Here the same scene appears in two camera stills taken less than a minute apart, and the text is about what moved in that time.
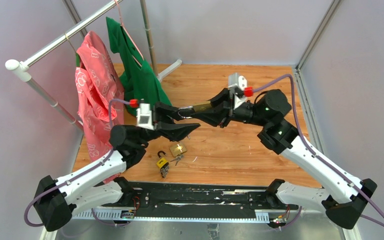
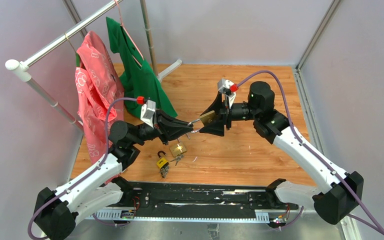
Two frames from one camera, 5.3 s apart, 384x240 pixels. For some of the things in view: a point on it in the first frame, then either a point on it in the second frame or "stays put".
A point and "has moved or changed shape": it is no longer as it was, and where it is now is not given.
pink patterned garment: [100, 96] stays put
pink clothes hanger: [135, 45] stays put
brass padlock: [196, 108] has moved or changed shape
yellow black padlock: [163, 164] stays put
